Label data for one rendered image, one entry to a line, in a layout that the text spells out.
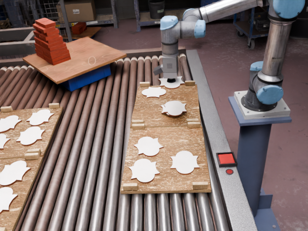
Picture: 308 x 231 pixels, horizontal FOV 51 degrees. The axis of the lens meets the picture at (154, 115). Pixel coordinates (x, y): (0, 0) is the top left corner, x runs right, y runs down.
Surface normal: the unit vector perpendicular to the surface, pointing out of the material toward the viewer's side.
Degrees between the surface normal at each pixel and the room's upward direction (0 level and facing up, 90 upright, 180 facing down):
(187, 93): 0
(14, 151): 0
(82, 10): 90
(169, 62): 90
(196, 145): 0
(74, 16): 90
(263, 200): 90
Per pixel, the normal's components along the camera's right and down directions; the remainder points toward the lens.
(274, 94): -0.05, 0.69
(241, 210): -0.07, -0.83
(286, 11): -0.06, 0.47
